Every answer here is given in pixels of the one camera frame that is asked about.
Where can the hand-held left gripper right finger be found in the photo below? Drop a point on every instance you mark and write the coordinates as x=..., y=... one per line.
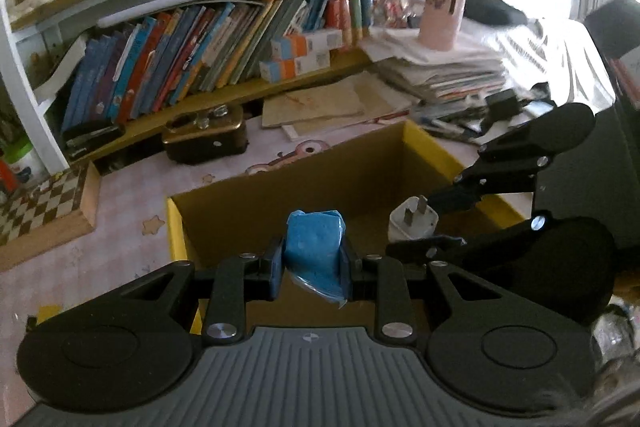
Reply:
x=346, y=274

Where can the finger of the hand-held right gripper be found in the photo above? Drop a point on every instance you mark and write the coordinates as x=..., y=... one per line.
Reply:
x=492, y=174
x=480, y=243

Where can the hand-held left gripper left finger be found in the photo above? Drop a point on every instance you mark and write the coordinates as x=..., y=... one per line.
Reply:
x=276, y=272

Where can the blue sponge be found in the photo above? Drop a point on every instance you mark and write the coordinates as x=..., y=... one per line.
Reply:
x=312, y=247

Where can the white power plug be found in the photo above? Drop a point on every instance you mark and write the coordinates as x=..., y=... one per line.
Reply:
x=411, y=222

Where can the yellow cardboard box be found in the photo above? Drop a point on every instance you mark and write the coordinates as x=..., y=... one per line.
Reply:
x=325, y=177

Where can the pink checked desktop mat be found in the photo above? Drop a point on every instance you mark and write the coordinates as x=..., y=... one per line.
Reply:
x=130, y=187

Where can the pile of pens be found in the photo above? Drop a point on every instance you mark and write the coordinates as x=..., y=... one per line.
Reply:
x=450, y=122

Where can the black power adapter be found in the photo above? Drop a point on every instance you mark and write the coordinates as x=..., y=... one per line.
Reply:
x=504, y=104

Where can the grey fuzzy clothing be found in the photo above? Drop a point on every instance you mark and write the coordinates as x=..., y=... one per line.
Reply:
x=617, y=357

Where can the stack of papers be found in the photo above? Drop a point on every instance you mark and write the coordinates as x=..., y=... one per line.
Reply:
x=450, y=72

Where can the white cloth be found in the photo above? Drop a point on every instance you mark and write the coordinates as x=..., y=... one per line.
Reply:
x=550, y=57

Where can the thin wooden board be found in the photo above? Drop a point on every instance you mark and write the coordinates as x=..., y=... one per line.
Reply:
x=385, y=94
x=310, y=104

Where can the brown gold music box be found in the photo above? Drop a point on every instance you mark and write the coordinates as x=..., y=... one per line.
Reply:
x=207, y=137

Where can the black cushion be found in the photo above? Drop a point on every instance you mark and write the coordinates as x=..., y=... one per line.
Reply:
x=492, y=9

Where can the pink pen holder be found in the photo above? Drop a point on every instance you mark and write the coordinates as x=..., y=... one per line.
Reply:
x=442, y=14

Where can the colourful foil packet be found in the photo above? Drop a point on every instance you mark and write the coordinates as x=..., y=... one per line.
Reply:
x=392, y=9

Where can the orange and white carton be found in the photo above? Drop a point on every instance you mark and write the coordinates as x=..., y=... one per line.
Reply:
x=307, y=43
x=295, y=67

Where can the black stapler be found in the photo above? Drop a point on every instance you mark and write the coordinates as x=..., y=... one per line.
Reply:
x=92, y=137

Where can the row of leaning books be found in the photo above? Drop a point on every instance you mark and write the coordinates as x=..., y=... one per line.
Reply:
x=165, y=57

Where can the wooden chessboard box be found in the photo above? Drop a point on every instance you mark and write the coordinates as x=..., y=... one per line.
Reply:
x=40, y=217

